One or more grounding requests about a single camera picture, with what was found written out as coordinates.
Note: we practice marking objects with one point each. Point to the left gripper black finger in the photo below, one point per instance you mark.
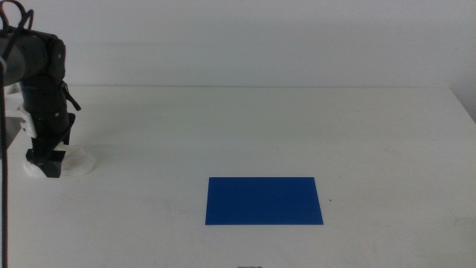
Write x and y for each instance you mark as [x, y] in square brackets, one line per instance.
[68, 130]
[52, 169]

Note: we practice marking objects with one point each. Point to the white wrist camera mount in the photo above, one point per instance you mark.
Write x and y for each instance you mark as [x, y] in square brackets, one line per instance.
[29, 123]

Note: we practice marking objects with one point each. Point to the blue rectangular mat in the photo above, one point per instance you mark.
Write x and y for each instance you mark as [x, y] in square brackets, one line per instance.
[263, 201]

